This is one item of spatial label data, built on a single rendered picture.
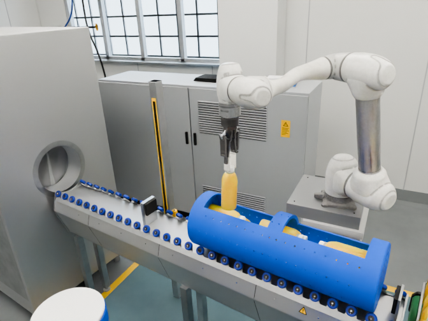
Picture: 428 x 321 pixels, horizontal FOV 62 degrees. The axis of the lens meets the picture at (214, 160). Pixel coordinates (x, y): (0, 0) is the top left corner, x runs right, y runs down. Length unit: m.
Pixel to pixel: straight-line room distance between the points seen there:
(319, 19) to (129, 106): 2.13
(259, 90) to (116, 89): 2.68
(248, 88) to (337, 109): 3.00
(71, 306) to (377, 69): 1.52
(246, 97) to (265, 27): 2.71
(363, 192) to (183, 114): 2.01
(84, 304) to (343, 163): 1.38
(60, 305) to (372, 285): 1.21
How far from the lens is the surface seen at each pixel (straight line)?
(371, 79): 1.57
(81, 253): 2.87
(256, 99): 1.24
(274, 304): 1.77
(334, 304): 1.66
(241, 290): 1.83
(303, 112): 2.92
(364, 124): 1.70
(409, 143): 4.26
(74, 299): 1.67
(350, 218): 2.02
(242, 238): 1.64
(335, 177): 1.98
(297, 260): 1.56
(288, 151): 3.06
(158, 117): 2.26
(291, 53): 4.19
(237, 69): 1.40
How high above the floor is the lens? 2.12
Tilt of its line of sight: 24 degrees down
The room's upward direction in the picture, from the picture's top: 3 degrees counter-clockwise
